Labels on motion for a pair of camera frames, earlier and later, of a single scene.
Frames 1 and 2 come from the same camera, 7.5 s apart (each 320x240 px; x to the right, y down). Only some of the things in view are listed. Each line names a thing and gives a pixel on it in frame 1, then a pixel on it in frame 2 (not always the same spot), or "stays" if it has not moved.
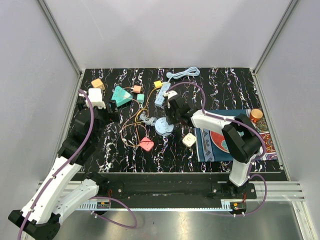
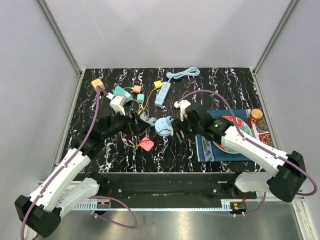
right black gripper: x=171 y=121 to x=180 y=126
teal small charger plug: x=140 y=98 stays
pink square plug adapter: x=146 y=144 stays
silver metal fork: x=205 y=144 stays
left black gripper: x=113 y=116 to x=134 y=127
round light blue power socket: x=162 y=127 stays
